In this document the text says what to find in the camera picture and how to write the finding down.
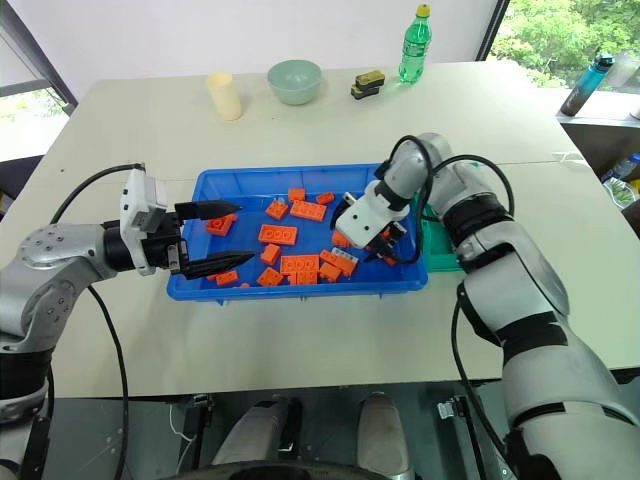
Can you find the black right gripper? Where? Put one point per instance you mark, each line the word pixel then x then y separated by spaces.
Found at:
pixel 398 231

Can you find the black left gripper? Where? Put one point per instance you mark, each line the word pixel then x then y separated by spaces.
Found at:
pixel 162 242

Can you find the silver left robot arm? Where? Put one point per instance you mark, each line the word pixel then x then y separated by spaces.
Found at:
pixel 60 260

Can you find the blue plastic bin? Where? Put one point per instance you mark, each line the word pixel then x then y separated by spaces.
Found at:
pixel 240 295

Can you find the green plastic bin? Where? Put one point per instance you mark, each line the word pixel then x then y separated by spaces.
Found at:
pixel 435 250

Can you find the small orange toy brick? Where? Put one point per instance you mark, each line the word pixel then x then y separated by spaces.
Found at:
pixel 329 272
pixel 241 285
pixel 276 210
pixel 325 198
pixel 384 233
pixel 270 253
pixel 221 224
pixel 341 240
pixel 297 194
pixel 270 277
pixel 211 276
pixel 227 278

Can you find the orange brick with grey piece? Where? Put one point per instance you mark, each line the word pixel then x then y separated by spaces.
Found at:
pixel 337 258

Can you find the long orange toy brick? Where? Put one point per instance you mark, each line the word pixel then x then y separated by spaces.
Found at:
pixel 300 263
pixel 277 234
pixel 304 278
pixel 308 210

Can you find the cream plastic cup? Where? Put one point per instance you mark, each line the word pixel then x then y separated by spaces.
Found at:
pixel 225 96

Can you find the black and tan eraser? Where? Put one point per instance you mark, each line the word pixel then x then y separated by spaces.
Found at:
pixel 364 91
pixel 370 78

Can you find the pale green bowl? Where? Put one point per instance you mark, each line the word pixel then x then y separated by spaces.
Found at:
pixel 294 82

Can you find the black metal table clamp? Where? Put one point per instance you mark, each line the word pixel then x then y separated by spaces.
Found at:
pixel 200 412
pixel 452 409

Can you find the green plastic soda bottle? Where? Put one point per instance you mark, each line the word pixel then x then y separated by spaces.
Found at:
pixel 414 50

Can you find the grey rounded robot leg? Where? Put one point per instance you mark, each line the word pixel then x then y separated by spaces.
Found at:
pixel 382 435
pixel 255 432

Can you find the black rounded robot torso rim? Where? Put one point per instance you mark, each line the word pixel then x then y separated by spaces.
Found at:
pixel 300 472

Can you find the grey side shelf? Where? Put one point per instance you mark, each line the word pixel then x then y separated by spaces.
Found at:
pixel 600 135

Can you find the blue sports water bottle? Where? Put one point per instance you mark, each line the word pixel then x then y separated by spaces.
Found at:
pixel 585 85

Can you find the clear plastic bottle blue cap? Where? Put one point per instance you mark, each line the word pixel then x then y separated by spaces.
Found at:
pixel 622 167

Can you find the translucent grey bottle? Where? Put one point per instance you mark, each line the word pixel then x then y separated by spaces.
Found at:
pixel 625 70

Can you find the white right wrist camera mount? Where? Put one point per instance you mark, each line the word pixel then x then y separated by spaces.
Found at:
pixel 365 215

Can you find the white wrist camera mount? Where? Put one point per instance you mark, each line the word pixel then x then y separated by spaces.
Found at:
pixel 365 215
pixel 137 200

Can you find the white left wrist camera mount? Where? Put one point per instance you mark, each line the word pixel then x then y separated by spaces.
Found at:
pixel 137 200

